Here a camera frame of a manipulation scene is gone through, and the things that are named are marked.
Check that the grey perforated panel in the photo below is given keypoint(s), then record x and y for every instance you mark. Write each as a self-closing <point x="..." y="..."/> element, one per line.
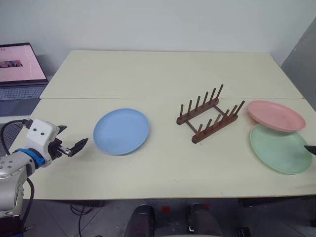
<point x="11" y="138"/>

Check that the blue plastic plate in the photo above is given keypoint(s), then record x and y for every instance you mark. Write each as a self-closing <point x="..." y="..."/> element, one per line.
<point x="121" y="131"/>

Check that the open grey laptop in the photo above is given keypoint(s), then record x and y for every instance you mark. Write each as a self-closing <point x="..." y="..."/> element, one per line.
<point x="18" y="71"/>

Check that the dark rounded shape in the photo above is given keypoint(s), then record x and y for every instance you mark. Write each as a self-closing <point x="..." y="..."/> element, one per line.
<point x="139" y="222"/>
<point x="202" y="219"/>

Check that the green plastic plate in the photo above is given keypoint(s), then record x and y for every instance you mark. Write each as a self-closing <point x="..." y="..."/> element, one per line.
<point x="280" y="150"/>

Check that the brown wooden plate rack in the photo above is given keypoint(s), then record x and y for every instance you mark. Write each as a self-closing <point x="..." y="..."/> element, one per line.
<point x="209" y="118"/>

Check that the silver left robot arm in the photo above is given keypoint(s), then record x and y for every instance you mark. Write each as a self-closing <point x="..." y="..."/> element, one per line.
<point x="14" y="170"/>

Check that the grey partition panel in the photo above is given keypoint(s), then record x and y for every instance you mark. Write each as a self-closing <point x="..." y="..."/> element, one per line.
<point x="302" y="64"/>

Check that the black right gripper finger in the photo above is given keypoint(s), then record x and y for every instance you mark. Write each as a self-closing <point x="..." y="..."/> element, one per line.
<point x="311" y="149"/>

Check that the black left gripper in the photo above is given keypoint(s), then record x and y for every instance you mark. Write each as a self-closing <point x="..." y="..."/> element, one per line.
<point x="54" y="148"/>

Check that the pink red plastic plate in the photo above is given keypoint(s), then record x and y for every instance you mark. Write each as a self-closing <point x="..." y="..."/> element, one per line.
<point x="276" y="115"/>

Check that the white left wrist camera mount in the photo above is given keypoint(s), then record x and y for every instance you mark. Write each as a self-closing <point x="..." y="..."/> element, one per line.
<point x="40" y="138"/>

